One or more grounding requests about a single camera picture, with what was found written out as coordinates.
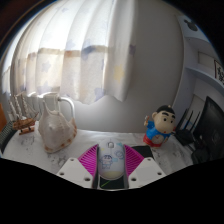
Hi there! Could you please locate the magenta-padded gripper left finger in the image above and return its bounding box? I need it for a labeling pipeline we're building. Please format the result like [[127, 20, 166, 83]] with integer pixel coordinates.
[[56, 143, 100, 190]]

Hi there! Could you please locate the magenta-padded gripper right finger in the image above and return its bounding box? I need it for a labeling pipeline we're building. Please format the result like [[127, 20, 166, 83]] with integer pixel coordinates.
[[123, 143, 167, 190]]

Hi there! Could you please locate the white cartoon-print computer mouse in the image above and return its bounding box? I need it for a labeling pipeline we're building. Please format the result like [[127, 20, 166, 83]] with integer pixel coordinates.
[[96, 139, 127, 181]]

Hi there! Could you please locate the cartoon boy figurine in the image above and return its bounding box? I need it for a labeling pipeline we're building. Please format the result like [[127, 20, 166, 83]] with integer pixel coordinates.
[[143, 104, 177, 148]]

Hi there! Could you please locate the large white conch shell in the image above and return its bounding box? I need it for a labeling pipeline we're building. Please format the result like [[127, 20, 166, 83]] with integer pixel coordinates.
[[37, 94, 78, 154]]

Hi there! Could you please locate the black router with antennas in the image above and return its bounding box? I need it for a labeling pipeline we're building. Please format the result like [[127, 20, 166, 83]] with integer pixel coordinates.
[[174, 108, 202, 146]]

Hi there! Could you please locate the white cartoon-print tablecloth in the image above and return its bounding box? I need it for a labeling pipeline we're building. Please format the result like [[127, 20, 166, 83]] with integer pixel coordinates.
[[1, 121, 194, 189]]

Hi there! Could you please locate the white radiator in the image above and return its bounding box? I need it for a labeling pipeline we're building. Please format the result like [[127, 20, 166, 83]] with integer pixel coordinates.
[[19, 92, 76, 121]]

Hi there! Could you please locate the black box device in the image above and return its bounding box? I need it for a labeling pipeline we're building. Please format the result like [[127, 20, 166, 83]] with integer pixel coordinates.
[[191, 146, 210, 165]]

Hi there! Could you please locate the wooden model sailing ship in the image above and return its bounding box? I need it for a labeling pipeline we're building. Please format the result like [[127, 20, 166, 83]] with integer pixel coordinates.
[[8, 93, 40, 136]]

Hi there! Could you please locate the black computer monitor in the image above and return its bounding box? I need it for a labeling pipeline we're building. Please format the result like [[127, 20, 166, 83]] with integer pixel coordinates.
[[196, 95, 224, 164]]

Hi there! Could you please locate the orange wooden chair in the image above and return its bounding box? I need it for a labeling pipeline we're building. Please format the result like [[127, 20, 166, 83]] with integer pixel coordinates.
[[0, 103, 8, 133]]

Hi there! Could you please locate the white star-print curtain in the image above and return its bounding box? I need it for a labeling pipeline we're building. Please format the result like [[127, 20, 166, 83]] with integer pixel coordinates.
[[0, 0, 138, 105]]

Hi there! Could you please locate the white wall shelf unit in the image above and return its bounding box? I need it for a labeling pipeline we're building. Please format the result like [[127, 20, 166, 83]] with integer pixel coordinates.
[[174, 14, 224, 128]]

